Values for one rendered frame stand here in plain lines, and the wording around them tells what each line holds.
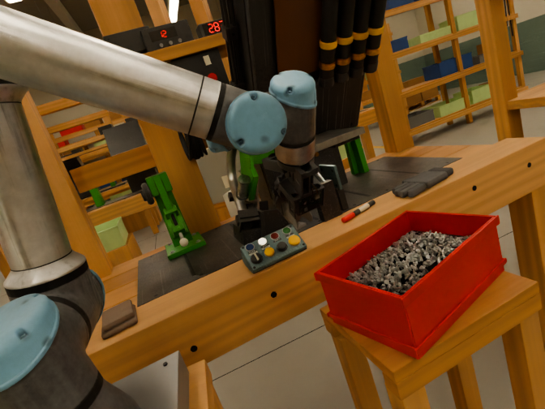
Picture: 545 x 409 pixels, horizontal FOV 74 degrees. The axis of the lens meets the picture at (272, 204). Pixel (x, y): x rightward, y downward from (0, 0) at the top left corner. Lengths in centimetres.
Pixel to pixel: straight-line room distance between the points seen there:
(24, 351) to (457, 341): 64
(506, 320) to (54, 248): 78
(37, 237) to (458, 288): 69
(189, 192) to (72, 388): 97
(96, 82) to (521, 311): 78
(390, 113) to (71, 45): 148
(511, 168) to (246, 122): 101
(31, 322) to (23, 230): 15
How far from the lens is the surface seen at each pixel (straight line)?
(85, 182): 150
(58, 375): 55
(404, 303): 61
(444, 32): 669
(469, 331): 75
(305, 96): 59
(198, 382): 72
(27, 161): 63
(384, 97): 176
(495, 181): 127
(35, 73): 48
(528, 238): 150
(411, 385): 71
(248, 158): 108
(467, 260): 76
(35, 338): 54
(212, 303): 88
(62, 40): 47
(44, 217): 64
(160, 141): 140
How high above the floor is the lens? 125
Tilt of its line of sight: 14 degrees down
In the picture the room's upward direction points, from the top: 19 degrees counter-clockwise
